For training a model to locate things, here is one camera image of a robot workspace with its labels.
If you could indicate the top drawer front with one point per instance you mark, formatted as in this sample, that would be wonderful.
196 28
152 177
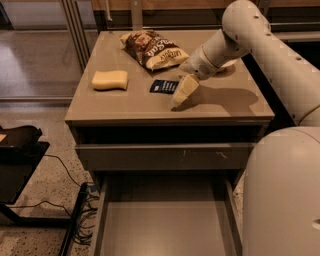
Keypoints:
164 157

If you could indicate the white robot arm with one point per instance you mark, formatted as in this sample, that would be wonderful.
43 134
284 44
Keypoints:
281 206

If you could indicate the dark blue rxbar wrapper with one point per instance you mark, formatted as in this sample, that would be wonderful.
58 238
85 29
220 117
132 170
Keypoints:
164 86

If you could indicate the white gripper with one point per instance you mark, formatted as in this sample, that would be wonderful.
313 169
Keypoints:
196 65

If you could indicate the black power strip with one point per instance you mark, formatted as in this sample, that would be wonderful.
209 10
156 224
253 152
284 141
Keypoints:
71 227

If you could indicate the open middle drawer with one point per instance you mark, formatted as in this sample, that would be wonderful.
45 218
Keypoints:
166 216

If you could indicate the white paper bowl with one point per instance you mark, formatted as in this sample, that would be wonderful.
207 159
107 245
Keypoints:
227 65

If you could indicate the grey drawer cabinet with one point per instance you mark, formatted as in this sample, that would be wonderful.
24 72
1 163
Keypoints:
228 108

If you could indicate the dark object on table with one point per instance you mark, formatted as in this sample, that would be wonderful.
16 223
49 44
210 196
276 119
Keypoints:
19 137

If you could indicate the yellow sponge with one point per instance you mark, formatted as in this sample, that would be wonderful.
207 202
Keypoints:
107 80

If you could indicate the brown chip bag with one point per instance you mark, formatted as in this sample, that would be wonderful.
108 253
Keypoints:
152 50

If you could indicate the black side table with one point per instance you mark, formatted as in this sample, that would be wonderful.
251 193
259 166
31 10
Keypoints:
16 168

